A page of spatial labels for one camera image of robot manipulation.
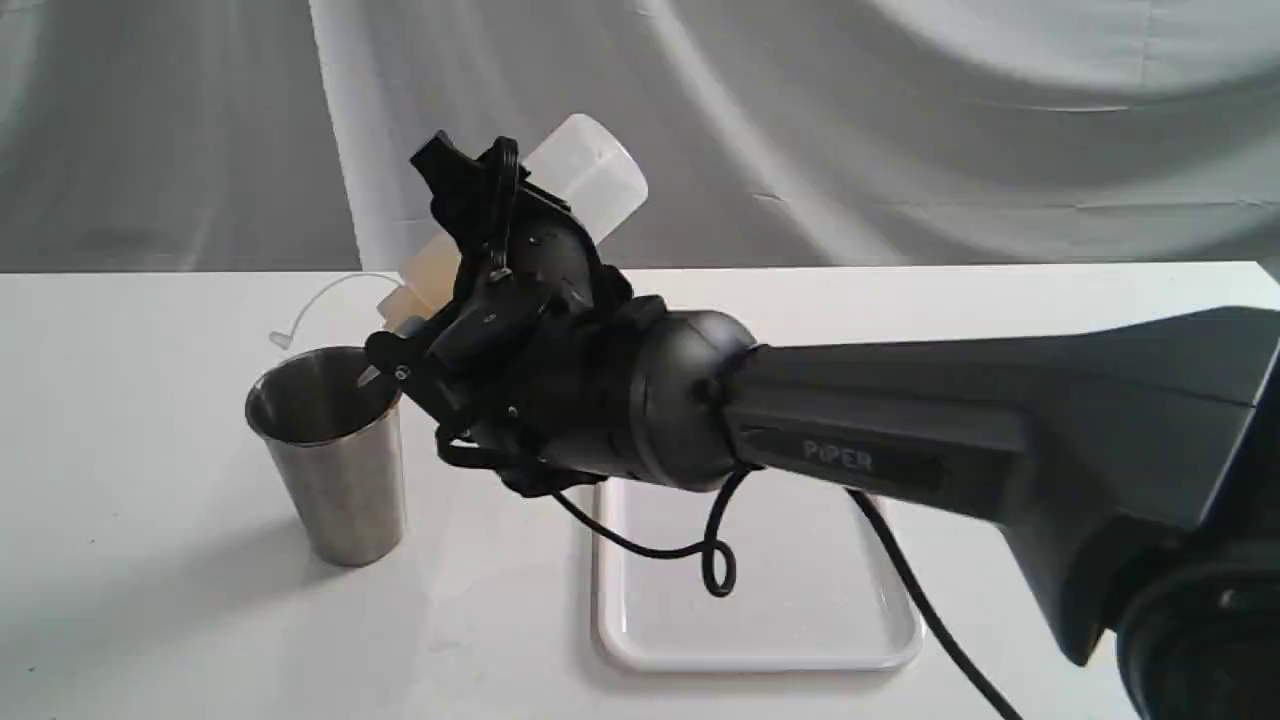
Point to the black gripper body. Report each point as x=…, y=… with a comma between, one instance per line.
x=527, y=370

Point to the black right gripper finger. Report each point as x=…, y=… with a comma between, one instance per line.
x=474, y=199

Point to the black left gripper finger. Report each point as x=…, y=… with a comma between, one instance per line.
x=429, y=377

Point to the translucent squeeze bottle amber liquid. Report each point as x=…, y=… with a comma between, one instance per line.
x=580, y=162

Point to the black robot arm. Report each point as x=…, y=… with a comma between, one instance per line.
x=1132, y=472

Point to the stainless steel cup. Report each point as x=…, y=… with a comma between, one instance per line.
x=337, y=445

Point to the grey fabric backdrop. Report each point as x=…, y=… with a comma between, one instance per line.
x=239, y=136

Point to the white rectangular plastic tray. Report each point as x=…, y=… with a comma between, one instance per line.
x=815, y=593

